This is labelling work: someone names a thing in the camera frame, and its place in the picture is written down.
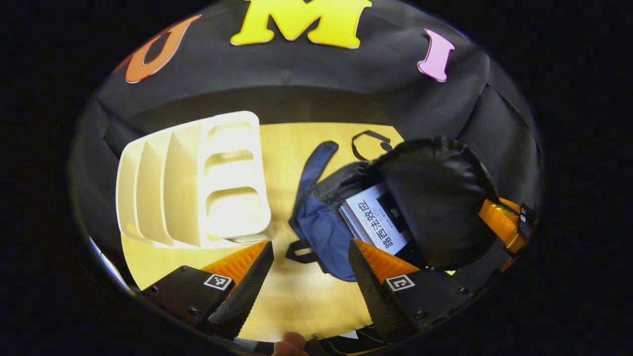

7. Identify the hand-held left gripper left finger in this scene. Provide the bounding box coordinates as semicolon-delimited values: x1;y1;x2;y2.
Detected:
140;241;275;342

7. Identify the blue and black schoolbag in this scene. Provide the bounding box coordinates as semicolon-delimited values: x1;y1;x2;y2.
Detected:
286;130;500;282

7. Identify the grey figure print book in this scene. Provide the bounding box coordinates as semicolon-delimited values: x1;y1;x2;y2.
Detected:
339;183;412;256

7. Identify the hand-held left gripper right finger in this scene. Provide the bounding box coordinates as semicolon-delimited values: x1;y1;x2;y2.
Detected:
348;239;478;344

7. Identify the cream plastic bookshelf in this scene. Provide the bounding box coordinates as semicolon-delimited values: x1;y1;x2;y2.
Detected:
115;111;272;249

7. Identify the black backdrop cloth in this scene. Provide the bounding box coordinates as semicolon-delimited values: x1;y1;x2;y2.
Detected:
69;0;544;277

